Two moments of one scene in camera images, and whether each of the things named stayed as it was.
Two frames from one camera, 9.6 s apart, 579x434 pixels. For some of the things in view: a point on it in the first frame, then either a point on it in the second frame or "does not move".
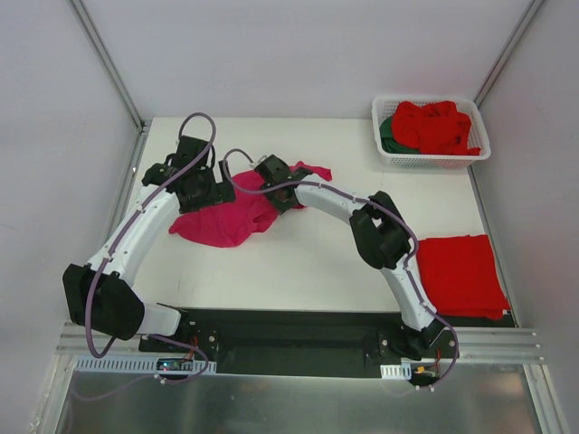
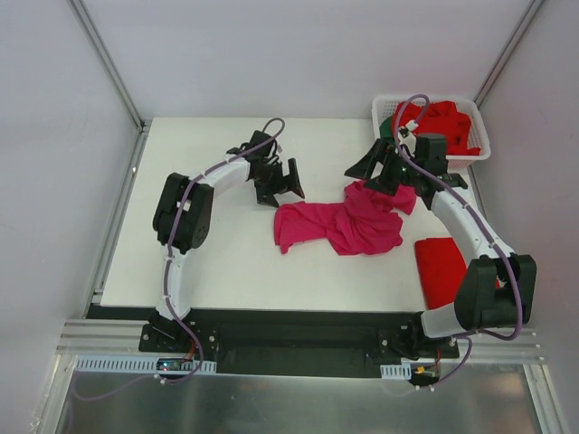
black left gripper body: [224, 182] -> [278, 179]
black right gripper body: [270, 167] -> [385, 167]
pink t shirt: [237, 223] -> [365, 222]
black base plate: [301, 341] does not move
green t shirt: [388, 143] does not move
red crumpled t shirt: [436, 128] does not move
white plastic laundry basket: [383, 108] does not move
